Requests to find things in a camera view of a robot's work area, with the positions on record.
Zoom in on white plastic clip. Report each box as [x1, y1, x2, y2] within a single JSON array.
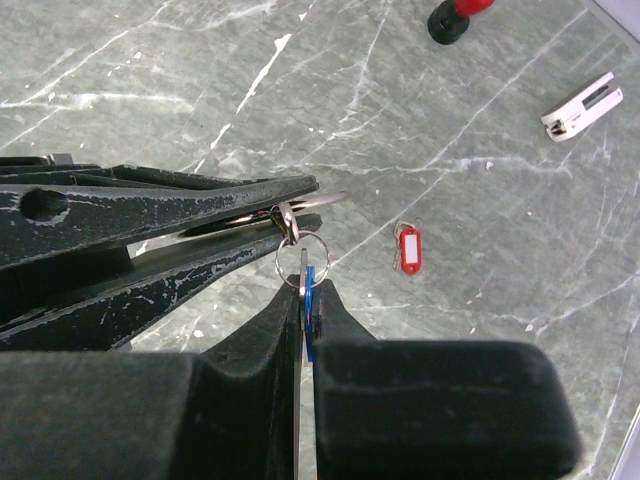
[[540, 71, 624, 143]]

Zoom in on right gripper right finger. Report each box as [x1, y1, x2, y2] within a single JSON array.
[[312, 281, 582, 479]]

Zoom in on blue tagged key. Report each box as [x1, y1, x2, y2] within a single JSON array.
[[274, 230, 332, 365]]

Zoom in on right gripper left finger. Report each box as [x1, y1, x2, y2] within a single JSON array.
[[1, 286, 301, 479]]

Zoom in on red tagged key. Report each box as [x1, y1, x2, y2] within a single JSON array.
[[394, 221, 422, 275]]

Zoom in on red black stamp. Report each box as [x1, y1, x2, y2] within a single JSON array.
[[427, 0, 495, 45]]

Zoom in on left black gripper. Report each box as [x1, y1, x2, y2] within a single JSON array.
[[1, 154, 319, 270]]

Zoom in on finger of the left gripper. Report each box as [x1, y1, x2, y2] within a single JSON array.
[[0, 213, 324, 351]]

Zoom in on large silver keyring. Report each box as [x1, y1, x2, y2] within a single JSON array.
[[177, 191, 349, 249]]

